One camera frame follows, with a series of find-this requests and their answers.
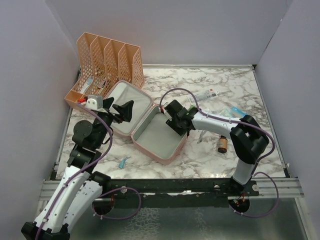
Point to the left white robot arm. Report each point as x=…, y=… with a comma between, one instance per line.
x=80, y=184

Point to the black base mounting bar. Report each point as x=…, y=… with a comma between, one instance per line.
x=169, y=193

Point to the orange mesh file organizer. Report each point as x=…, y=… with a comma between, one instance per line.
x=108, y=61

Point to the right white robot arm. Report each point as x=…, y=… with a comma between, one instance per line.
x=248, y=139

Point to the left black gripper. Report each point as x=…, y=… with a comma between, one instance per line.
x=125, y=111

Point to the blue item plastic bag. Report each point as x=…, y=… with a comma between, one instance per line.
x=237, y=112

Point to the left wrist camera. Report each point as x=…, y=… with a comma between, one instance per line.
x=94, y=102

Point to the metal scissors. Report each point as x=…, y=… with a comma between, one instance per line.
x=200, y=139

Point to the pink medicine kit case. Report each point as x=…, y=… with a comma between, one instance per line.
x=147, y=129

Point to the alcohol wipes plastic bag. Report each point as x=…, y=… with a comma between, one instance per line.
x=227, y=112

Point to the brown bottle orange cap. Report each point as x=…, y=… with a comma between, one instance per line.
x=222, y=144

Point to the white gauze packet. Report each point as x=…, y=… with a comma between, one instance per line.
x=212, y=112

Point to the white tube in organizer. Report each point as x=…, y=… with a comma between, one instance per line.
x=86, y=85

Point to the long white packaged strip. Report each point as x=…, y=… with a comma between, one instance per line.
x=206, y=95

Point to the small teal plastic piece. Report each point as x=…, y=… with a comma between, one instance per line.
x=123, y=161

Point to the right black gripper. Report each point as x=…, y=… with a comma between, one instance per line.
x=171, y=123

